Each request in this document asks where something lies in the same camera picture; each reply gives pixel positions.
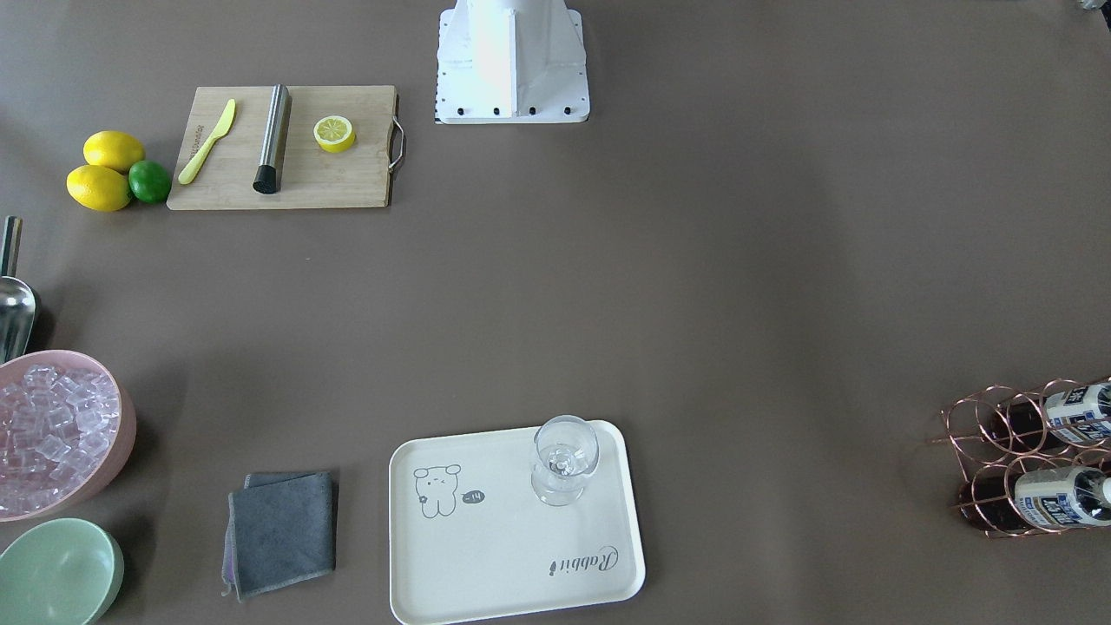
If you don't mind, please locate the copper wire bottle basket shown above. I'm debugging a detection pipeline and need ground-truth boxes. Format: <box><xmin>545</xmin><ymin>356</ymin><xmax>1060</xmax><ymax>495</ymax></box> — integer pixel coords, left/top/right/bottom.
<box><xmin>938</xmin><ymin>376</ymin><xmax>1108</xmax><ymax>538</ymax></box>

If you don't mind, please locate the tea bottle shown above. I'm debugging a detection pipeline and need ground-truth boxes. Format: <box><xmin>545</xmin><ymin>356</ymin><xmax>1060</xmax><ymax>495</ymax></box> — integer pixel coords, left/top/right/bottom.
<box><xmin>985</xmin><ymin>381</ymin><xmax>1110</xmax><ymax>452</ymax></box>
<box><xmin>955</xmin><ymin>465</ymin><xmax>1110</xmax><ymax>535</ymax></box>

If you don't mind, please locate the tea bottle rear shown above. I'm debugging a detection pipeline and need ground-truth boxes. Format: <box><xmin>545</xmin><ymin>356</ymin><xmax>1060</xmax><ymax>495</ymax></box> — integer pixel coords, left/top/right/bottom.
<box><xmin>985</xmin><ymin>381</ymin><xmax>1110</xmax><ymax>452</ymax></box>

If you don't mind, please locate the clear wine glass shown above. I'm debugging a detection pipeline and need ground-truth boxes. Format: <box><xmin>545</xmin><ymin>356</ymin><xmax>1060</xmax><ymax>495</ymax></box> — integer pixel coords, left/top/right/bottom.
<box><xmin>531</xmin><ymin>415</ymin><xmax>601</xmax><ymax>507</ymax></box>

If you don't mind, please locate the cream rabbit tray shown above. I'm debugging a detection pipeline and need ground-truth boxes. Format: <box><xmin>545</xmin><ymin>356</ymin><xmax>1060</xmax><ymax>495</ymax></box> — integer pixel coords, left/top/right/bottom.
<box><xmin>389</xmin><ymin>420</ymin><xmax>647</xmax><ymax>624</ymax></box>

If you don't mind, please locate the wooden cutting board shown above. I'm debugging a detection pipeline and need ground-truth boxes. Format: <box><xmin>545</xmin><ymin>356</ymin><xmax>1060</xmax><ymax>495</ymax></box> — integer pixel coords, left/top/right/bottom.
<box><xmin>167</xmin><ymin>84</ymin><xmax>398</xmax><ymax>211</ymax></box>

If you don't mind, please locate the half lemon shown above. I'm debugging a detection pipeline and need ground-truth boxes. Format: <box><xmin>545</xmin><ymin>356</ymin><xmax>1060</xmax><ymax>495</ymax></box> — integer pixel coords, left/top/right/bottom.
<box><xmin>312</xmin><ymin>115</ymin><xmax>356</xmax><ymax>154</ymax></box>

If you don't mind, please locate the steel cylinder muddler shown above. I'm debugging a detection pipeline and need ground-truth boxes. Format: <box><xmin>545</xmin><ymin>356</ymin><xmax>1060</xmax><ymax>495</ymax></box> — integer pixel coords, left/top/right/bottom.
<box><xmin>253</xmin><ymin>84</ymin><xmax>293</xmax><ymax>194</ymax></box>

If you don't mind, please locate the grey folded cloth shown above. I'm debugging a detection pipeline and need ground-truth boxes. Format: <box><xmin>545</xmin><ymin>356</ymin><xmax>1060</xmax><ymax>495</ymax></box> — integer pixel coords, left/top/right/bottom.
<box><xmin>221</xmin><ymin>471</ymin><xmax>338</xmax><ymax>602</ymax></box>

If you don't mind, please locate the green lime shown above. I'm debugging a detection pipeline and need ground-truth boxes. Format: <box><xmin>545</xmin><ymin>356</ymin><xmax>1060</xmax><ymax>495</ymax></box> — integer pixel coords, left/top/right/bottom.
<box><xmin>127</xmin><ymin>160</ymin><xmax>172</xmax><ymax>203</ymax></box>

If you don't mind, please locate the lower yellow lemon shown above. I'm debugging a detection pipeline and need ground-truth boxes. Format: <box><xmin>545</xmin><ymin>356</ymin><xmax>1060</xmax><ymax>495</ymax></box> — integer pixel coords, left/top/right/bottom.
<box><xmin>66</xmin><ymin>165</ymin><xmax>134</xmax><ymax>211</ymax></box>

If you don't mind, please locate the yellow lemon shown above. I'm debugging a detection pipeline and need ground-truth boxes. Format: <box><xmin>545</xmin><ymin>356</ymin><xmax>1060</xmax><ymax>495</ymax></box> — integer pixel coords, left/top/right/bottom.
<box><xmin>66</xmin><ymin>165</ymin><xmax>134</xmax><ymax>211</ymax></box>
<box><xmin>82</xmin><ymin>130</ymin><xmax>146</xmax><ymax>174</ymax></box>

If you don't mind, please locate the upper yellow lemon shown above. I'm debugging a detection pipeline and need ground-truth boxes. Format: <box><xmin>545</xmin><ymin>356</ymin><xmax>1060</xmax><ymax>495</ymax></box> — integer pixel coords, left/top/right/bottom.
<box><xmin>82</xmin><ymin>130</ymin><xmax>146</xmax><ymax>174</ymax></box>

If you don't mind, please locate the pink bowl of ice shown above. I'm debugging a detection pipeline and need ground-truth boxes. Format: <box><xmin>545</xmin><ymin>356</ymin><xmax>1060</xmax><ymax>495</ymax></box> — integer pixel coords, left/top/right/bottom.
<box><xmin>1</xmin><ymin>351</ymin><xmax>136</xmax><ymax>523</ymax></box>

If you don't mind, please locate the steel ice scoop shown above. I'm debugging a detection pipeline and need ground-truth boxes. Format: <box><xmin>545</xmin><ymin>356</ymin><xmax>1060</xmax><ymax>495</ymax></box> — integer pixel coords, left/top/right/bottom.
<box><xmin>1</xmin><ymin>216</ymin><xmax>39</xmax><ymax>364</ymax></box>

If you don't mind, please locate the green bowl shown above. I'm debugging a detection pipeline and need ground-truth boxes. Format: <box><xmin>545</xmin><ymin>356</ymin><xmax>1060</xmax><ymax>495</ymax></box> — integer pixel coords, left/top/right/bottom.
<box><xmin>1</xmin><ymin>518</ymin><xmax>126</xmax><ymax>624</ymax></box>

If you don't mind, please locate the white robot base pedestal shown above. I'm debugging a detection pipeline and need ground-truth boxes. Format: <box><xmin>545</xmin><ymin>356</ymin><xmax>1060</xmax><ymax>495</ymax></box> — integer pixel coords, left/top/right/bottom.
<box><xmin>434</xmin><ymin>1</ymin><xmax>591</xmax><ymax>124</ymax></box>

